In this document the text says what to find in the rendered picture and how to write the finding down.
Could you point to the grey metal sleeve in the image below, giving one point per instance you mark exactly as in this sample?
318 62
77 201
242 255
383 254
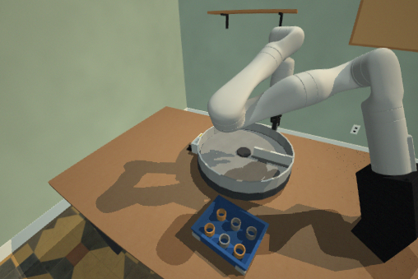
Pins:
253 229
235 228
224 236

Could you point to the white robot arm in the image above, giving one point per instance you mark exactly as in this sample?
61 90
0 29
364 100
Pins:
391 148

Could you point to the bronze bushing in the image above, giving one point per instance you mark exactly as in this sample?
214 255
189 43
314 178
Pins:
221 218
209 225
239 246

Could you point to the blue crate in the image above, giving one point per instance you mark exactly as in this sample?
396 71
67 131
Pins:
236 237

